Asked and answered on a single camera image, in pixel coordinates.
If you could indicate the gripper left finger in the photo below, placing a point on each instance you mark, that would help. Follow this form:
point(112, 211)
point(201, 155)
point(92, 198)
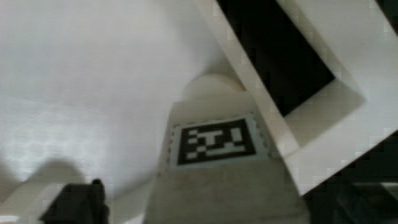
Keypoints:
point(78, 207)

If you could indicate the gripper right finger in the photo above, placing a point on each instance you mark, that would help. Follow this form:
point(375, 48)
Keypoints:
point(352, 201)

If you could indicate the white table leg grasped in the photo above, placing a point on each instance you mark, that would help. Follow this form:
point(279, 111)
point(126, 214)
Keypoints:
point(222, 182)

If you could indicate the white square tabletop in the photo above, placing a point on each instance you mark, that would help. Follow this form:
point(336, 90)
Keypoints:
point(99, 57)

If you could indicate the white U-shaped fence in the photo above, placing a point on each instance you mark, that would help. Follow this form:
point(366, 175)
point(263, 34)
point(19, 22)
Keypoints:
point(346, 118)

